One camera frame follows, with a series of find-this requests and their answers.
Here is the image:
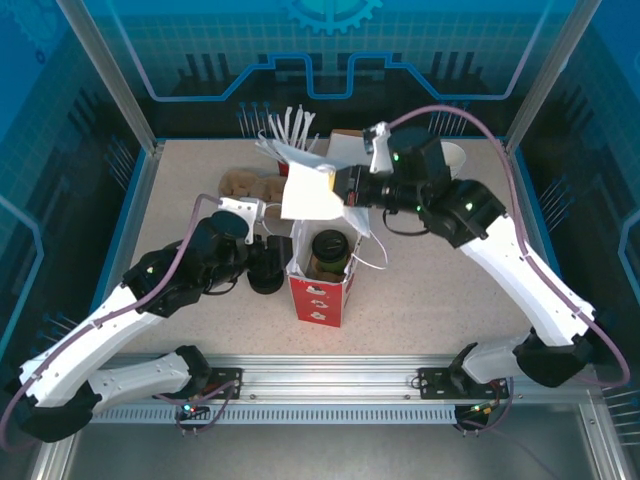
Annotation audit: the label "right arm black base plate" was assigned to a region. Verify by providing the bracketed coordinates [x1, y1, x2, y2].
[417, 367, 510, 401]

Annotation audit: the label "black cup lid stack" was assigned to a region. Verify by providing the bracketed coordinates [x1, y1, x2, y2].
[248, 269, 284, 296]

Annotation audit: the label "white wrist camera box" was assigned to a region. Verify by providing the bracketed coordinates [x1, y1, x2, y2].
[362, 121, 396, 175]
[218, 196, 267, 244]

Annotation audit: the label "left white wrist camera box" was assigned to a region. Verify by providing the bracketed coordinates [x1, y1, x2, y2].
[218, 196, 267, 244]

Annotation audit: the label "green lit connector board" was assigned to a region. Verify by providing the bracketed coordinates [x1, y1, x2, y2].
[180, 397, 209, 419]

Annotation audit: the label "paper cup stack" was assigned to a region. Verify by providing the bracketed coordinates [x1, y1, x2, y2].
[439, 141, 467, 180]

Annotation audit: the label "brown cardboard napkin box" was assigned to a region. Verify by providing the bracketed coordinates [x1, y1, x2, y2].
[329, 128, 374, 174]

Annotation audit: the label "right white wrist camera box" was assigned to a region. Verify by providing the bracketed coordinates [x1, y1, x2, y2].
[362, 121, 396, 175]

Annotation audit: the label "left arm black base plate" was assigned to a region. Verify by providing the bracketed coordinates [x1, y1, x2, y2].
[152, 366, 245, 401]

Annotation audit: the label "white napkin stack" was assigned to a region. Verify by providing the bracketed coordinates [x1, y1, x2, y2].
[327, 133, 374, 172]

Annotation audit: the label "red white paper bag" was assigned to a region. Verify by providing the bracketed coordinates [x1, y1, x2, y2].
[262, 202, 390, 330]

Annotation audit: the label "white paper napkin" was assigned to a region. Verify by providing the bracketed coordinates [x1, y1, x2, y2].
[279, 147, 347, 222]

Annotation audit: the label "aluminium frame post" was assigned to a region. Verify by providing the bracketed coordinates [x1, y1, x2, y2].
[55, 0, 166, 157]
[502, 0, 589, 157]

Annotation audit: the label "bent white wrapped straw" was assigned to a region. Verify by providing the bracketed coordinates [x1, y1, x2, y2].
[254, 130, 282, 157]

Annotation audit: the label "aluminium mounting rail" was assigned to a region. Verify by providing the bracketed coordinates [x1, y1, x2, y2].
[67, 353, 599, 407]

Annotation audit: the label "brown pulp cup carrier stack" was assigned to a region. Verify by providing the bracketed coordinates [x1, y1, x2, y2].
[218, 169, 289, 219]

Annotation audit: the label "slotted grey cable duct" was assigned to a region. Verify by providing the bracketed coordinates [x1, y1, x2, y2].
[77, 405, 459, 426]

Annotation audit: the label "steel lower shelf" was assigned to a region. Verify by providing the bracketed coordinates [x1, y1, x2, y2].
[29, 389, 631, 480]

